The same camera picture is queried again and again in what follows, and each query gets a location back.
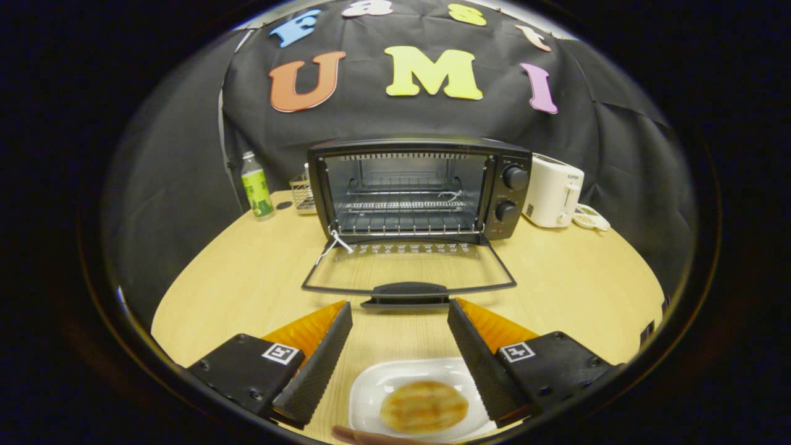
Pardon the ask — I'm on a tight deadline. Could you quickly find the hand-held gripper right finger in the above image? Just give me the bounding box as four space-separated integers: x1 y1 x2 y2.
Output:
447 297 619 427

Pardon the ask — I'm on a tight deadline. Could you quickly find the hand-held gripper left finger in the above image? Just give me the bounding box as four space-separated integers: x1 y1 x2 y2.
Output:
185 301 353 428

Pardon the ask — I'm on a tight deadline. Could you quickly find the round golden bread bun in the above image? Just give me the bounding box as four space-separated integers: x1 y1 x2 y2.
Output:
379 380 470 434

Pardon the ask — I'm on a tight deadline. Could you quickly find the black toaster oven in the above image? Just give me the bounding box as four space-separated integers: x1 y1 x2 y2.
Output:
301 137 533 310

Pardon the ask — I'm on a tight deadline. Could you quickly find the white slot toaster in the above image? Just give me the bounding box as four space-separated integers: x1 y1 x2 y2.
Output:
522 153 585 229

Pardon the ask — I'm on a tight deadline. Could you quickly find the white square plate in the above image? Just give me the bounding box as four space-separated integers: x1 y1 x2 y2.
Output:
348 357 498 443

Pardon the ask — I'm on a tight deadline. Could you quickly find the small white seed dish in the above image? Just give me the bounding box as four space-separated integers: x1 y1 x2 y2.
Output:
572 203 611 232

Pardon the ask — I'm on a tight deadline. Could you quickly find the green label plastic bottle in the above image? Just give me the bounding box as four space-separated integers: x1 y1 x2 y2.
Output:
240 151 275 219

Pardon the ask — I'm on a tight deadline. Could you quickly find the small wire basket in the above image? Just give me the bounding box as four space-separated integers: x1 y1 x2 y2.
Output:
289 163 317 214

